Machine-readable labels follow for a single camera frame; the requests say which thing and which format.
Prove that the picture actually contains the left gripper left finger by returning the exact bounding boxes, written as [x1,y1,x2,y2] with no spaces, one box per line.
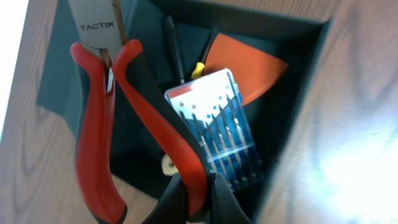
[142,173,187,224]

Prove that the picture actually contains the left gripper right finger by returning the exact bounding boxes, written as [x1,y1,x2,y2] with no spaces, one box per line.
[210,173,252,224]

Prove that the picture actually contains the blue precision screwdriver set case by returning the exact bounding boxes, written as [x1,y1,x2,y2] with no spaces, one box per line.
[165,68,263,190]

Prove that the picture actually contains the wooden handled orange scraper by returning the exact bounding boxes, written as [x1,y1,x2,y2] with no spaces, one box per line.
[160,32,289,177]

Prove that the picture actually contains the red handled cutting pliers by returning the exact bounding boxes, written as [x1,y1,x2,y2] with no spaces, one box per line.
[68,1,210,223]

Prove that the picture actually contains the small claw hammer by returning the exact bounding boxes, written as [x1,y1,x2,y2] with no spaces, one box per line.
[163,16,185,84]

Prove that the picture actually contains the black yellow screwdriver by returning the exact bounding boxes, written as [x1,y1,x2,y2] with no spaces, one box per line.
[191,28,218,79]

